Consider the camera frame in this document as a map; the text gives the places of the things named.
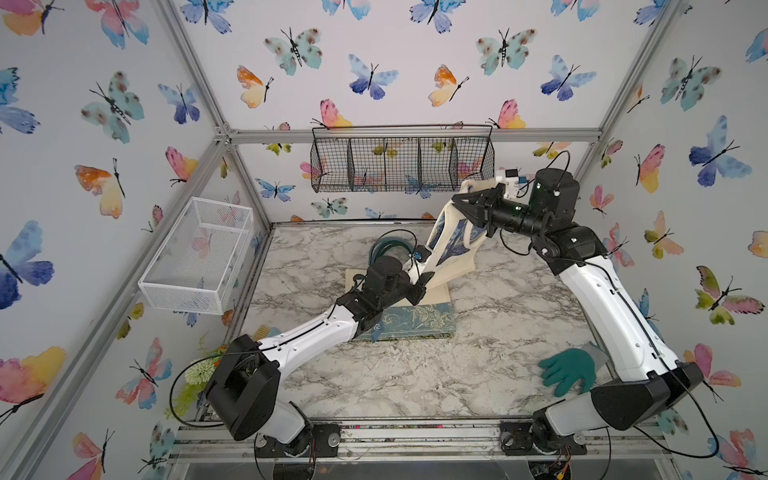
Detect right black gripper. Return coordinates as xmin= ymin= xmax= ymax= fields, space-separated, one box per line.
xmin=458 ymin=186 xmax=558 ymax=247

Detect cream bag blue floral pattern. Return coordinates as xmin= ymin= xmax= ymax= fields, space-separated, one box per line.
xmin=344 ymin=235 xmax=458 ymax=343

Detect cream bag starry night print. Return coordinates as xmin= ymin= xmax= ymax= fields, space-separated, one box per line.
xmin=407 ymin=200 xmax=487 ymax=289

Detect cream bag green handles floral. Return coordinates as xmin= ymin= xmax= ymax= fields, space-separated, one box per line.
xmin=368 ymin=236 xmax=415 ymax=265

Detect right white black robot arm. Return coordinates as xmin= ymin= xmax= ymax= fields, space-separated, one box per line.
xmin=450 ymin=165 xmax=704 ymax=451

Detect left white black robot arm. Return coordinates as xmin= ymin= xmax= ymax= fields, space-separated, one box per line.
xmin=197 ymin=228 xmax=443 ymax=454

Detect wooden comb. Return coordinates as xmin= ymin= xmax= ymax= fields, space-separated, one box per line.
xmin=252 ymin=325 xmax=281 ymax=341

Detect green rubber glove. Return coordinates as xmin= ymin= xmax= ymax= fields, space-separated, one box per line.
xmin=537 ymin=347 xmax=597 ymax=398

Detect potted plant orange flowers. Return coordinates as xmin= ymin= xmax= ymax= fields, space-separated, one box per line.
xmin=164 ymin=344 xmax=227 ymax=422

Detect black wire wall basket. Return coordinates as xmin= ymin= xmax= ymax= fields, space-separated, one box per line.
xmin=306 ymin=124 xmax=495 ymax=199

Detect aluminium front rail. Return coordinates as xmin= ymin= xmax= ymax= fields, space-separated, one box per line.
xmin=170 ymin=416 xmax=673 ymax=466

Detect white mesh wall basket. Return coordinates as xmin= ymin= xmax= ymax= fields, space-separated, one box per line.
xmin=138 ymin=197 xmax=254 ymax=315

